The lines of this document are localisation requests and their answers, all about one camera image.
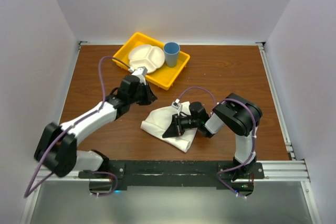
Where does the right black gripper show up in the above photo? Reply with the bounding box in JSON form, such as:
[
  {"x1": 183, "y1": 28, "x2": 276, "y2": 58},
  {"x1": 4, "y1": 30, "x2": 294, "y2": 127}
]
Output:
[{"x1": 163, "y1": 114, "x2": 200, "y2": 138}]

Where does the white cloth napkin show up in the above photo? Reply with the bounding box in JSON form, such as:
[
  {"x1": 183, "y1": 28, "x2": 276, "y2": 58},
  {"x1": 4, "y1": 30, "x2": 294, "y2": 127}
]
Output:
[{"x1": 140, "y1": 106, "x2": 197, "y2": 153}]

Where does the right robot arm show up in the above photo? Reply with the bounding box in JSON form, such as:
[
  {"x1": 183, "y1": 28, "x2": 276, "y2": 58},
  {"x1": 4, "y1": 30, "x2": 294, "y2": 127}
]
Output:
[{"x1": 162, "y1": 93, "x2": 262, "y2": 178}]

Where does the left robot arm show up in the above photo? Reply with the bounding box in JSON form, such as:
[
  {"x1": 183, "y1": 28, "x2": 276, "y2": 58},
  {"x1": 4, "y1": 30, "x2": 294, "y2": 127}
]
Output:
[{"x1": 34, "y1": 75, "x2": 157, "y2": 178}]

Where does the yellow plastic tray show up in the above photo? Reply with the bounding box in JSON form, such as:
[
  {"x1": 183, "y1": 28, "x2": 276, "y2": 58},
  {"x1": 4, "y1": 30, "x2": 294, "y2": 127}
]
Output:
[{"x1": 113, "y1": 32, "x2": 190, "y2": 90}]

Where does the white divided plate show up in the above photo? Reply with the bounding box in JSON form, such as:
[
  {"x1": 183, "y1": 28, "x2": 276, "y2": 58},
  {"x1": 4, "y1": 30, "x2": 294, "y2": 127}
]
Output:
[{"x1": 128, "y1": 44, "x2": 165, "y2": 74}]

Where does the blue plastic cup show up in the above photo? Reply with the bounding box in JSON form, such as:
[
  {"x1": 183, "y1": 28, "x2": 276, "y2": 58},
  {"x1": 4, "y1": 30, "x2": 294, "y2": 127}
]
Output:
[{"x1": 163, "y1": 42, "x2": 180, "y2": 68}]

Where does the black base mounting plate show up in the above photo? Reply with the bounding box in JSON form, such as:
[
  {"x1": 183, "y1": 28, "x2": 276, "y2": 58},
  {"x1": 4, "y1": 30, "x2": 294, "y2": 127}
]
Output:
[{"x1": 78, "y1": 159, "x2": 265, "y2": 196}]

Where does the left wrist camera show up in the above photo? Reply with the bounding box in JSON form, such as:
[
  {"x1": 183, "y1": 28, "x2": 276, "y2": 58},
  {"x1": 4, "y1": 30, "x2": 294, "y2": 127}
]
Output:
[{"x1": 128, "y1": 67, "x2": 148, "y2": 85}]

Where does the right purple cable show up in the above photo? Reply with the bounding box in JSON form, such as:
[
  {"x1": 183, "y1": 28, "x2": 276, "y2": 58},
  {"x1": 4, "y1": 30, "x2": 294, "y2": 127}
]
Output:
[{"x1": 172, "y1": 86, "x2": 259, "y2": 198}]

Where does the purple cable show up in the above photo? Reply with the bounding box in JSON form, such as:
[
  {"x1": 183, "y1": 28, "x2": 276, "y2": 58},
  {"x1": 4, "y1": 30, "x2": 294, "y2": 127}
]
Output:
[
  {"x1": 23, "y1": 56, "x2": 134, "y2": 198},
  {"x1": 172, "y1": 86, "x2": 259, "y2": 198}
]

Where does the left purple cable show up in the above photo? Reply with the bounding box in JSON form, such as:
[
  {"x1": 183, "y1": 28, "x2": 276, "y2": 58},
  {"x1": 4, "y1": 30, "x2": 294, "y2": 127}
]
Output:
[{"x1": 23, "y1": 56, "x2": 134, "y2": 198}]

